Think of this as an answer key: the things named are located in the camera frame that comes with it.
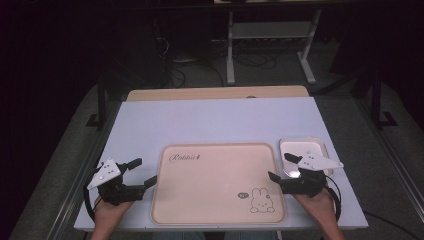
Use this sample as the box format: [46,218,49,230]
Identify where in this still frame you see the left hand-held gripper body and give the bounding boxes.
[86,158,147,207]

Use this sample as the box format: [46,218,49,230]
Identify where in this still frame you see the black metal stand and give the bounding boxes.
[85,71,108,132]
[370,68,399,131]

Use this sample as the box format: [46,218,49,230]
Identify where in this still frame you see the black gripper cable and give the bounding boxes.
[82,166,103,223]
[323,175,343,223]

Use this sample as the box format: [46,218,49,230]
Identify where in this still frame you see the person's left hand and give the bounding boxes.
[93,195,135,231]

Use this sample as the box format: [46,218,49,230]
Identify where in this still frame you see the white square tray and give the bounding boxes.
[278,136,335,180]

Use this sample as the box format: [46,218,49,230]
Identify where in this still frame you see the black floor cable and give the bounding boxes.
[362,210,422,240]

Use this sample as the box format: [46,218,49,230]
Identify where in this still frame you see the beige rabbit print tray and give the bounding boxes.
[150,142,288,227]

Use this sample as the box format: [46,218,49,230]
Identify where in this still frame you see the wooden desk top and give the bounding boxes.
[126,85,311,102]

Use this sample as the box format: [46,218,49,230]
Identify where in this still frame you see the white metal desk frame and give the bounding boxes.
[225,9,324,86]

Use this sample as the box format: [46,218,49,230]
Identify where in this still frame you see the tangle of floor cables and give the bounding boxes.
[151,16,294,89]

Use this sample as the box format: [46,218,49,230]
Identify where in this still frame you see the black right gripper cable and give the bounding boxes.
[323,175,343,223]

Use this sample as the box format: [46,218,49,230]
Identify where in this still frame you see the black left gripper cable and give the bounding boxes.
[82,166,103,223]

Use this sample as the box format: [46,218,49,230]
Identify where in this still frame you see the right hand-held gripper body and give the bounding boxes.
[280,151,345,198]

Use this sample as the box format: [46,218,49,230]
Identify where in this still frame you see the person's right hand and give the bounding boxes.
[293,188,338,228]

